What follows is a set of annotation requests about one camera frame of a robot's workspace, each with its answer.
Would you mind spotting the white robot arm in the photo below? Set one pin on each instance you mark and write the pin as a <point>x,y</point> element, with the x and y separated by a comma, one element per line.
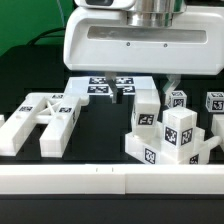
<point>141,13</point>

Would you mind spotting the white sheet with four tags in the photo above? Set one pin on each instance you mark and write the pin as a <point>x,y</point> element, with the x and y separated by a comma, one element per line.
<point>94,85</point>

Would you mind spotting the white chair back frame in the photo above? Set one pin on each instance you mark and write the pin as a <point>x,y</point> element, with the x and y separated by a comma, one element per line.
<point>59,112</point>

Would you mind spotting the white part at right edge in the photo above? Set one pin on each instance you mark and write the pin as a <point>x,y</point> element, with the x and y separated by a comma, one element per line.
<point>217,127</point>

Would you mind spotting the white part at edge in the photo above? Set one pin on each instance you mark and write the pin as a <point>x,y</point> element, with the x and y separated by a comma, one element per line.
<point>2,120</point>
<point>217,127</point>

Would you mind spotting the white tagged cube block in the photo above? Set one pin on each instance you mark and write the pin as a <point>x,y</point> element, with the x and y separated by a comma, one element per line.
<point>215,101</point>
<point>177,98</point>

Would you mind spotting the white front rail fixture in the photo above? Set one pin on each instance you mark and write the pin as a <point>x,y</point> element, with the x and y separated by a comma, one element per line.
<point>111,179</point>

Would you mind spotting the white part at left edge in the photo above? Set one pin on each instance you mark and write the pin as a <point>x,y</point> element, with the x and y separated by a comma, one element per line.
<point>2,120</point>

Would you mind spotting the white right tagged cube block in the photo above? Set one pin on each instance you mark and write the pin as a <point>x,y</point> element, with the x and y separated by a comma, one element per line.
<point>215,101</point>

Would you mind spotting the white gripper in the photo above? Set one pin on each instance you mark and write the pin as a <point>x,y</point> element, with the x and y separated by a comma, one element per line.
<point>101,40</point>

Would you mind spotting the white chair seat part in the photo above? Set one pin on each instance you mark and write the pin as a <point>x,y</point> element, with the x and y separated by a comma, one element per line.
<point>156,151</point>

